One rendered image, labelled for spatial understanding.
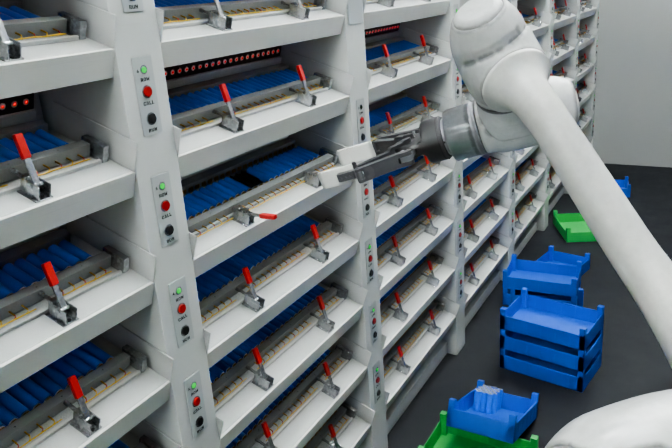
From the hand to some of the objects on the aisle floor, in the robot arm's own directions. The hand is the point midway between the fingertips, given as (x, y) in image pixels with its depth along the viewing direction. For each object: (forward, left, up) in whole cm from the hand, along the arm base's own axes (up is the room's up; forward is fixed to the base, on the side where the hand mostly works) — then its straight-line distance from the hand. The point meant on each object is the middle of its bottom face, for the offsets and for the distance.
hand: (339, 166), depth 118 cm
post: (+23, +23, -108) cm, 113 cm away
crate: (+10, -64, -101) cm, 120 cm away
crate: (+14, -78, -95) cm, 124 cm away
